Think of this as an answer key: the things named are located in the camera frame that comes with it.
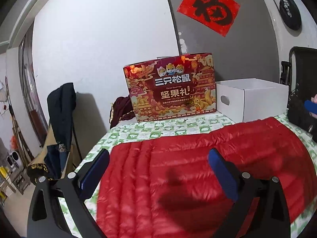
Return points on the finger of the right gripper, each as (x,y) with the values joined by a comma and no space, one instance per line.
(310,106)

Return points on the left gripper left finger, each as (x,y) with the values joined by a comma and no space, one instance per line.
(45,214)

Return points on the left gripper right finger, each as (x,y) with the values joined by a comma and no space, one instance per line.
(271,217)

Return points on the red down jacket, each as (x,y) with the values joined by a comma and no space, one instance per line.
(165,187)

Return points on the dark clothes on chair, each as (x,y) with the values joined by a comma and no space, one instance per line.
(61,104)

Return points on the black mesh office chair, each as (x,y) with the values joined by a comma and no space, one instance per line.
(299,73)

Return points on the white storage box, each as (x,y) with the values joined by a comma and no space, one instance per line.
(246,100)

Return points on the white speaker device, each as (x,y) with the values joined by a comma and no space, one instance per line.
(14,160)

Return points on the black racket bag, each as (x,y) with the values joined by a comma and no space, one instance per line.
(290,14)

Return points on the dark red cloth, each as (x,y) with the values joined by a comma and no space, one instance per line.
(121,109)

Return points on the red nut gift box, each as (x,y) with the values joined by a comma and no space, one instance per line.
(172,87)

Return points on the red paper wall decoration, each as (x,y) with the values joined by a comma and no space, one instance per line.
(218,15)

